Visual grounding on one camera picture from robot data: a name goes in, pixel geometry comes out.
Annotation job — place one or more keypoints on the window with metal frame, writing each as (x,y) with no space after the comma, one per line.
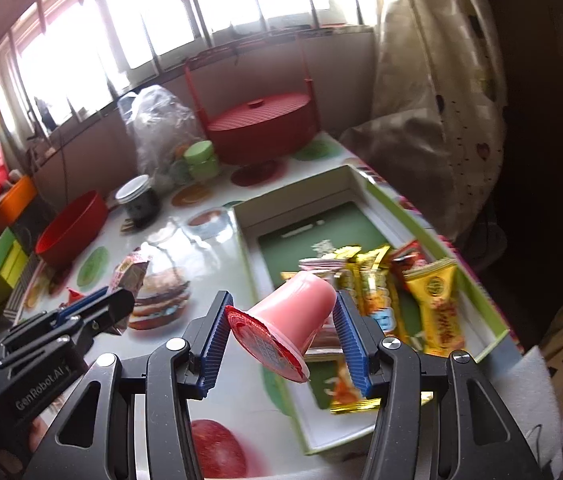
(161,10)

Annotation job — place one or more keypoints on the pink jelly cup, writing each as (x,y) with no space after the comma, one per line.
(291,310)

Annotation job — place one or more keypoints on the pink and white snack packet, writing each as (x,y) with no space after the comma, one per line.
(131,272)
(321,264)

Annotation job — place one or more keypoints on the green and yellow boxes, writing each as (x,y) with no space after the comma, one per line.
(1,270)

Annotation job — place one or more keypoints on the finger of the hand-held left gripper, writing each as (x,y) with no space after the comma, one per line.
(81,302)
(106,310)

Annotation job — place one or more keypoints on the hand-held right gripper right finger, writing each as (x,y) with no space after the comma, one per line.
(354,350)

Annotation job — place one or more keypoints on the dark jar with white lid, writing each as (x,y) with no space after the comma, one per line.
(139,205)

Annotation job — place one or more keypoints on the red plastic bowl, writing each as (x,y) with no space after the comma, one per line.
(69,230)

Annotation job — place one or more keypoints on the green cardboard box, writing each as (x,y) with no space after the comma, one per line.
(311,240)

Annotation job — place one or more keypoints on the orange box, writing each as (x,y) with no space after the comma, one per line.
(11,207)

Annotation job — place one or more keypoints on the yellow packet with red print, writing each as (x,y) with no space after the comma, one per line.
(436,310)
(351,392)

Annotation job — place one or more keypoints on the crumpled red wrapper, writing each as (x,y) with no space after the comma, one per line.
(76,296)

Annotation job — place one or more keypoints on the light green jar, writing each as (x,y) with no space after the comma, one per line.
(201,160)

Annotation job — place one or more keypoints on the small red snack packet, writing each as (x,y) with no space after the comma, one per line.
(409,260)

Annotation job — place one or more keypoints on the dark red candy packet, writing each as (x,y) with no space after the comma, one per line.
(329,345)

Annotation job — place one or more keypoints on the white foam sheet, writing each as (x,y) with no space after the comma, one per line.
(521,400)

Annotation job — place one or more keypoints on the clear plastic bag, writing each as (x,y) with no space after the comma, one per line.
(159,130)

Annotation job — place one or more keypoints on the cream printed curtain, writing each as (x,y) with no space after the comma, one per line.
(426,110)

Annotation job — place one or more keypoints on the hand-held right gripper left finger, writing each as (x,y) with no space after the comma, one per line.
(214,345)

